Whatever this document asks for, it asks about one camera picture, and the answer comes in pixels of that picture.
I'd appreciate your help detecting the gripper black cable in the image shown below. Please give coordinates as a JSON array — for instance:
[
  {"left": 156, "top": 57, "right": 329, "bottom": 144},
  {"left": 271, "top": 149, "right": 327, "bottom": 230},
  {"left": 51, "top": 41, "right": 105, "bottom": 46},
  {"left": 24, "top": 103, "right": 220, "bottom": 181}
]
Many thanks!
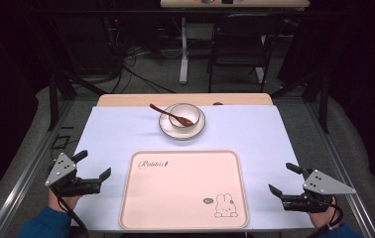
[
  {"left": 50, "top": 185, "right": 90, "bottom": 232},
  {"left": 306, "top": 195, "right": 344, "bottom": 238}
]

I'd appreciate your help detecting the bundle of floor cables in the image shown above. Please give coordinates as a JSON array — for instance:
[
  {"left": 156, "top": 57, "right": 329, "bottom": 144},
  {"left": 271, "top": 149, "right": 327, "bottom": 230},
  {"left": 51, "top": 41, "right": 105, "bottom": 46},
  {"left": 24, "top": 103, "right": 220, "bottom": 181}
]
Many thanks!
[{"left": 107, "top": 44, "right": 178, "bottom": 95}]

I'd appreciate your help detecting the pink rabbit print tray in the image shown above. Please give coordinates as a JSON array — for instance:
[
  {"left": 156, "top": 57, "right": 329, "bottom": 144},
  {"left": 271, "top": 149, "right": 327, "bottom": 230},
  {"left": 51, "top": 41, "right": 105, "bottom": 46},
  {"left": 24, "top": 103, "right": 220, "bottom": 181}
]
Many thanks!
[{"left": 118, "top": 150, "right": 250, "bottom": 231}]

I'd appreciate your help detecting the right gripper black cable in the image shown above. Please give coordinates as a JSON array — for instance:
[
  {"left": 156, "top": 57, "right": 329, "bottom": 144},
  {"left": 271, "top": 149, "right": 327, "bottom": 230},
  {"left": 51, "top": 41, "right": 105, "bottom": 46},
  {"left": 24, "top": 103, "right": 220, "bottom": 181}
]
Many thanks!
[{"left": 306, "top": 195, "right": 344, "bottom": 238}]

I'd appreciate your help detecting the white ceramic bowl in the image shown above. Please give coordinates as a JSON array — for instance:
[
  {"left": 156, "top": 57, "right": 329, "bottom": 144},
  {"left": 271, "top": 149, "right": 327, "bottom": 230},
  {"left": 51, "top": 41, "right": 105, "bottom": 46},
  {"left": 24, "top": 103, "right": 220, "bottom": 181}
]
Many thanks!
[{"left": 168, "top": 102, "right": 202, "bottom": 130}]

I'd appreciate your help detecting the wooden desk with white legs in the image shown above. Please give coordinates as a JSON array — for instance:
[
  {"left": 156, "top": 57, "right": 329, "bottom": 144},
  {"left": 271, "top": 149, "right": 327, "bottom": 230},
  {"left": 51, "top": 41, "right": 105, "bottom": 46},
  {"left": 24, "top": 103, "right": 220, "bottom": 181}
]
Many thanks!
[{"left": 159, "top": 0, "right": 311, "bottom": 85}]

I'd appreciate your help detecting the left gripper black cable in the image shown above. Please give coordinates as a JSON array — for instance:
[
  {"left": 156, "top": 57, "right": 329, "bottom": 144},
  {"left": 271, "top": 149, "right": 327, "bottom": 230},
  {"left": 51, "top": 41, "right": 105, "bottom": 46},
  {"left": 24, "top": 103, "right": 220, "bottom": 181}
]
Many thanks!
[{"left": 50, "top": 185, "right": 90, "bottom": 232}]

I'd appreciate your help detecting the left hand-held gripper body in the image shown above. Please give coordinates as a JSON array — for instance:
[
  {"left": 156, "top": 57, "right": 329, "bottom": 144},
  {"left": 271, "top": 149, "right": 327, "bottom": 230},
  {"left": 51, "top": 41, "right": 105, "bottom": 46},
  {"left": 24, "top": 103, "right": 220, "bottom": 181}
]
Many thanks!
[{"left": 44, "top": 152, "right": 102, "bottom": 198}]

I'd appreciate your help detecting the pale blue table mat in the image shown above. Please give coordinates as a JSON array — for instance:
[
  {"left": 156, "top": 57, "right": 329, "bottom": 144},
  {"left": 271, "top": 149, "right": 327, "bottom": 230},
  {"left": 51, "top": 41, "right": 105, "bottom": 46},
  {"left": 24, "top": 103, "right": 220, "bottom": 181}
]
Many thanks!
[{"left": 70, "top": 104, "right": 315, "bottom": 231}]

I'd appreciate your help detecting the white ceramic plate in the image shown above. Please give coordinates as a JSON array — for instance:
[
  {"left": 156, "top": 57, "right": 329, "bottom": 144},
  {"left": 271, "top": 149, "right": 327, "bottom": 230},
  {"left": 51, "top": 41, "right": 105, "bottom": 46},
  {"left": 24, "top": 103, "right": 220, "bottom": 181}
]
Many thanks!
[{"left": 158, "top": 104, "right": 206, "bottom": 142}]

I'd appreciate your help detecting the brown wooden spoon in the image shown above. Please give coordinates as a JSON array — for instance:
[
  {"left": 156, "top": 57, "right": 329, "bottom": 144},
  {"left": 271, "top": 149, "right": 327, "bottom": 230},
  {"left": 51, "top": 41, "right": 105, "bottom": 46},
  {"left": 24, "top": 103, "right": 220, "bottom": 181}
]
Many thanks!
[{"left": 148, "top": 102, "right": 195, "bottom": 128}]

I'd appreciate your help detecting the person's left hand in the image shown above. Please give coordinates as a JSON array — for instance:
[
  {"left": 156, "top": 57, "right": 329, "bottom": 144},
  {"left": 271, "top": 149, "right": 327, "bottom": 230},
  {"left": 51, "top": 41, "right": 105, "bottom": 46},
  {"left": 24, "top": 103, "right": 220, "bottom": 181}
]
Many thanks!
[{"left": 48, "top": 188, "right": 81, "bottom": 213}]

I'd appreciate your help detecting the black folding chair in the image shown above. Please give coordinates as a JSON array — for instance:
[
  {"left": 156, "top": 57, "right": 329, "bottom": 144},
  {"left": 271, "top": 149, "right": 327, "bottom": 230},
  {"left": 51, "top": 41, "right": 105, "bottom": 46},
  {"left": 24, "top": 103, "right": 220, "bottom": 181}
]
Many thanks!
[{"left": 206, "top": 13, "right": 283, "bottom": 94}]

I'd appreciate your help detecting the person's right hand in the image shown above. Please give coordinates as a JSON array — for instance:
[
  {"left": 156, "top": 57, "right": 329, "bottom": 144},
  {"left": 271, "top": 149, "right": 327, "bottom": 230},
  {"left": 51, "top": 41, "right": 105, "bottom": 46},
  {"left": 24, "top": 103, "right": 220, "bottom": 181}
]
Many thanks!
[{"left": 307, "top": 195, "right": 337, "bottom": 230}]

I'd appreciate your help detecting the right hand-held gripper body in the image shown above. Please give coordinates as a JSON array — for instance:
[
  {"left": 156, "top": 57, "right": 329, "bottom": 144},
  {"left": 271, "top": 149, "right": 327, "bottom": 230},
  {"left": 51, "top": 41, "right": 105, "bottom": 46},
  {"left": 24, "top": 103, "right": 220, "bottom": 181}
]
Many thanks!
[{"left": 280, "top": 168, "right": 357, "bottom": 214}]

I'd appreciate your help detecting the black metal stand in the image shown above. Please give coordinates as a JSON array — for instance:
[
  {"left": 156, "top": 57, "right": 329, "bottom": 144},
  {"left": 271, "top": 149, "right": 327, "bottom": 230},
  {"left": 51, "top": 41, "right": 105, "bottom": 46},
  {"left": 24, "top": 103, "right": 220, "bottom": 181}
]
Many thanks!
[
  {"left": 47, "top": 70, "right": 108, "bottom": 132},
  {"left": 270, "top": 70, "right": 330, "bottom": 134}
]

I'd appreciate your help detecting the aluminium rail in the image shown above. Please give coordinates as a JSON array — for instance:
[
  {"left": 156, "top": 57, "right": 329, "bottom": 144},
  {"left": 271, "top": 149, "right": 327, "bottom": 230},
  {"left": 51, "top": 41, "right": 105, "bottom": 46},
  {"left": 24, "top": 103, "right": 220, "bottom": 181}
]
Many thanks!
[
  {"left": 306, "top": 100, "right": 375, "bottom": 238},
  {"left": 0, "top": 98, "right": 74, "bottom": 238}
]

